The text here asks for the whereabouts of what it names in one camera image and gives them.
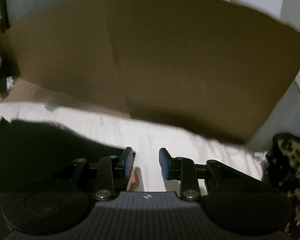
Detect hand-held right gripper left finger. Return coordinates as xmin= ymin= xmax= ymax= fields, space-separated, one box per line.
xmin=50 ymin=147 xmax=133 ymax=201

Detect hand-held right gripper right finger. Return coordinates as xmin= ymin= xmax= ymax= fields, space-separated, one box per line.
xmin=159 ymin=147 xmax=280 ymax=201

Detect black knit shorts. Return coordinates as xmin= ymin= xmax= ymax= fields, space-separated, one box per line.
xmin=0 ymin=119 xmax=130 ymax=193

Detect bear print bed sheet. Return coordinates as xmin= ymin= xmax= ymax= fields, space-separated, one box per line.
xmin=0 ymin=100 xmax=270 ymax=193

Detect flattened cardboard box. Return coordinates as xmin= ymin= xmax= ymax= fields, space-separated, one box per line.
xmin=0 ymin=0 xmax=300 ymax=145

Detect leopard print cloth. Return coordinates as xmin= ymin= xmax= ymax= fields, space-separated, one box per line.
xmin=265 ymin=132 xmax=300 ymax=238

